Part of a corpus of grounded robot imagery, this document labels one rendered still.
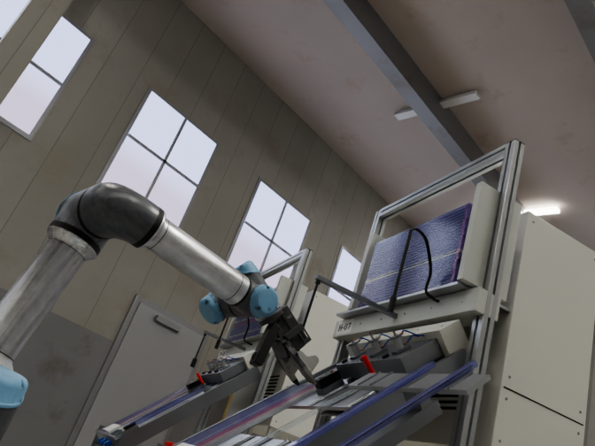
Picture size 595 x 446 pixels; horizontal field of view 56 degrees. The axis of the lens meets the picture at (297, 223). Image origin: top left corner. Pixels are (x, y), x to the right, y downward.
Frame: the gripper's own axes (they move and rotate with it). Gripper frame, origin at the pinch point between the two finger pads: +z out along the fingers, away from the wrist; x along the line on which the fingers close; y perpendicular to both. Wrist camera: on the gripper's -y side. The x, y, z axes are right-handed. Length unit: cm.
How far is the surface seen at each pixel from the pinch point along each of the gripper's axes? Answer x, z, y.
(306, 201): 581, -61, 400
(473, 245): -23, -6, 56
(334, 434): -21.2, 7.5, -8.7
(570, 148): 313, 65, 619
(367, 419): -21.1, 10.3, 0.0
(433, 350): -17.1, 10.5, 29.0
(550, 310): -21, 24, 70
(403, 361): -17.1, 7.3, 19.3
